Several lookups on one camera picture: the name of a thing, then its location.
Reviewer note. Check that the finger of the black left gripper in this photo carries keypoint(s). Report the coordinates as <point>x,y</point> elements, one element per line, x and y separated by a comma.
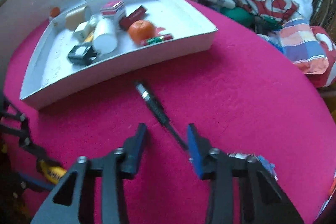
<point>24,138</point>
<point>22,182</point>

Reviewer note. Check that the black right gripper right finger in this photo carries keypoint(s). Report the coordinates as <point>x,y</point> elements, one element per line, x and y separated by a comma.
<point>262,200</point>

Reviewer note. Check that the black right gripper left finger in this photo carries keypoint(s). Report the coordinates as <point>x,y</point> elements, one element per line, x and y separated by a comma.
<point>72,198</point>

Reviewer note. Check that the yellow black lighter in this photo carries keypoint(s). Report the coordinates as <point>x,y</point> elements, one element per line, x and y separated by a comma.
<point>52,172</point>

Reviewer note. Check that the blue binder clip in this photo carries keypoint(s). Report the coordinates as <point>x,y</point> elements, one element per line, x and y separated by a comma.
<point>269,166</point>

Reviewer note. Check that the black rectangular small box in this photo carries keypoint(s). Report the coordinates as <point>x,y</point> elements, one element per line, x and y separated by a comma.
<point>82,54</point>

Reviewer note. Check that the brown tape roll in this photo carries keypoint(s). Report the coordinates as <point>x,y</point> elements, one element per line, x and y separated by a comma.
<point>77,16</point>

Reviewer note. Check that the white cylindrical bottle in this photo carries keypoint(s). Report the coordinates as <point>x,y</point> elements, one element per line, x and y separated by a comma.
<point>104,37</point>

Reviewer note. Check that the black gel pen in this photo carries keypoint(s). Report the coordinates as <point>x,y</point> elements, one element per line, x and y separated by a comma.
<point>158,111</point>

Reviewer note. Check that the red lighter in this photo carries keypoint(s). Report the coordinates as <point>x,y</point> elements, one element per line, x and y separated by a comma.
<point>136,15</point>

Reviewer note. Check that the red white card box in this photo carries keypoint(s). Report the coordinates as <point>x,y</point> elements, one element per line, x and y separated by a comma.
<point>114,10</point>

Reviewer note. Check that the orange tangerine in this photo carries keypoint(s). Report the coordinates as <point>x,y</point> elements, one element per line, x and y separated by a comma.
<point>141,30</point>

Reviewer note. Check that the white charger plug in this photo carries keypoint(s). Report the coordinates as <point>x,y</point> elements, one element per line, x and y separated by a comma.
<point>82,31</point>

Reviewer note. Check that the small clear liquid bottle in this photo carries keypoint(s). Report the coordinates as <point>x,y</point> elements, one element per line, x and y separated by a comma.
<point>94,19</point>

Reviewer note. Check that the dark red cylindrical jar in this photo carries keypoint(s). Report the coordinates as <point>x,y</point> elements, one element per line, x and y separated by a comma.
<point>156,40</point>

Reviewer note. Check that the magenta felt table cloth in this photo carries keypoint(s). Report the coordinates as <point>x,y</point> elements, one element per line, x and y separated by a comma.
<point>242,94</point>

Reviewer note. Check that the small orange fruit toy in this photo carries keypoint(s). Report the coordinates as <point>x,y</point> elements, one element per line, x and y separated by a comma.
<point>54,12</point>

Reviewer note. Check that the white shallow cardboard box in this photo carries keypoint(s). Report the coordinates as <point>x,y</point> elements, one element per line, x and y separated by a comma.
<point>50,76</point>

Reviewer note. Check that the plaid pillow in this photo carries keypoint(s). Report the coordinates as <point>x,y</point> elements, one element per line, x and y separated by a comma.
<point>302,48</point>

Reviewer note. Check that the green cloth item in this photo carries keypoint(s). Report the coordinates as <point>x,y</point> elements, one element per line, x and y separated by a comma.
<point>249,20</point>

